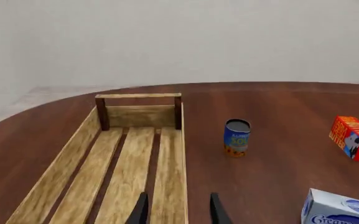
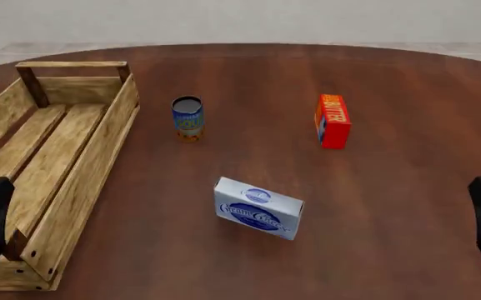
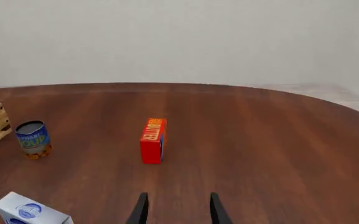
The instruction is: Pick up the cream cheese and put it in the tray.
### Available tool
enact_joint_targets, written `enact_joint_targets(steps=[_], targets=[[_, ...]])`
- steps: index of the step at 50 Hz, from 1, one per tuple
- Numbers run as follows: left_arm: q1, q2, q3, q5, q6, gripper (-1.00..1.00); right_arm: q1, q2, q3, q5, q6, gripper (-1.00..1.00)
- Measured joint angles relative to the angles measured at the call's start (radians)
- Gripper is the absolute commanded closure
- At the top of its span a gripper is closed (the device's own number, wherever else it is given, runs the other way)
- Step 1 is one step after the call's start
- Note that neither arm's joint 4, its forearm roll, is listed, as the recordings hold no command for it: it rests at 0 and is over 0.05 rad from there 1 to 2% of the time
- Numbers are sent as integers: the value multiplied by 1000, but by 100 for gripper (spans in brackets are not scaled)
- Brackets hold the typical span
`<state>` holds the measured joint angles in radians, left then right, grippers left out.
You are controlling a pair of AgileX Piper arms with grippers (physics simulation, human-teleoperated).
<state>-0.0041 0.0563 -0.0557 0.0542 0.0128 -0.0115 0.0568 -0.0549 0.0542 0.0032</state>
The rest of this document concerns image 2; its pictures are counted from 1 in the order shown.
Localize wooden slat tray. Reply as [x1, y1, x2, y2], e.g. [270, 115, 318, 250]
[0, 60, 142, 293]

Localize white blue cream cheese box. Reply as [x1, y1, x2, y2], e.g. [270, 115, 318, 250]
[213, 176, 305, 242]

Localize red butter box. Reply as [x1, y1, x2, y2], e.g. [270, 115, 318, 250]
[314, 92, 353, 150]

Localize blue soup tin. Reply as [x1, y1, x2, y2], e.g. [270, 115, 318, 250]
[170, 95, 205, 145]

